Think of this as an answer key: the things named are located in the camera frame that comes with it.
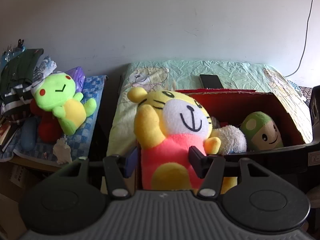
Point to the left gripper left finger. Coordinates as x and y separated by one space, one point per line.
117 168

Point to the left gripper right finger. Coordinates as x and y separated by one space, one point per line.
210 169

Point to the white bunny plush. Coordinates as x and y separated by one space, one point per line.
232 140

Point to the green mushroom plush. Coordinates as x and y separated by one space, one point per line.
261 132

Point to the yellow tiger plush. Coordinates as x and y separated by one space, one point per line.
166 124

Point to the mauve teddy bear plush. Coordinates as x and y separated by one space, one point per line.
215 122

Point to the red cardboard box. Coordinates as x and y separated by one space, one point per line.
231 108

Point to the brown patterned tablecloth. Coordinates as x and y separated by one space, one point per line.
306 92

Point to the red plush toy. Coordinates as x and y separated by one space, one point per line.
49 129

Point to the black smartphone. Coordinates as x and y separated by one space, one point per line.
210 81

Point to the lime green frog plush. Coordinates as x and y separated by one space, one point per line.
56 93

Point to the bear print bed sheet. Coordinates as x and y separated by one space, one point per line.
183 74

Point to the purple tissue pack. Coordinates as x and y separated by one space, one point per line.
77 74

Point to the dark green clothing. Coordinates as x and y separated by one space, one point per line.
17 75

